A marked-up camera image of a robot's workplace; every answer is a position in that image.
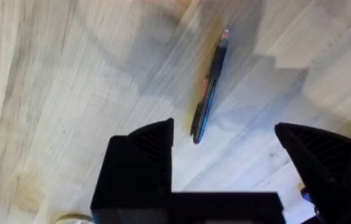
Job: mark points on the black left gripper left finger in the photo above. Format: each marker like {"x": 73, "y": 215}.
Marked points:
{"x": 138, "y": 168}

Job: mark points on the black and blue pen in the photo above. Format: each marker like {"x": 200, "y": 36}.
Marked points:
{"x": 209, "y": 90}

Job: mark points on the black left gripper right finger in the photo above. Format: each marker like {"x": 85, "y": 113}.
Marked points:
{"x": 331, "y": 168}

